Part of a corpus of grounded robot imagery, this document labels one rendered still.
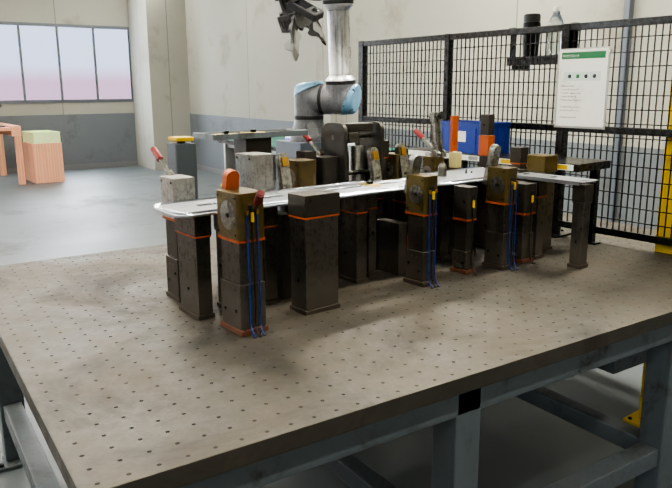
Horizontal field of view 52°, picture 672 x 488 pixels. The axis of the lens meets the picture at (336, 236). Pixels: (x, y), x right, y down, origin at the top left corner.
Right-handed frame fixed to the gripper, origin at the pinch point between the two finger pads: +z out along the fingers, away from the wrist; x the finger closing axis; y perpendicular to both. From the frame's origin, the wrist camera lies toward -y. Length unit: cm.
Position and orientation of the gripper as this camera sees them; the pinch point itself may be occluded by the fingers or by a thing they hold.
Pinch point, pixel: (312, 53)
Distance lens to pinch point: 228.2
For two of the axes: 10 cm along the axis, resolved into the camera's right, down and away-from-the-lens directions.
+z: 3.0, 8.6, 4.1
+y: -7.2, -0.8, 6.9
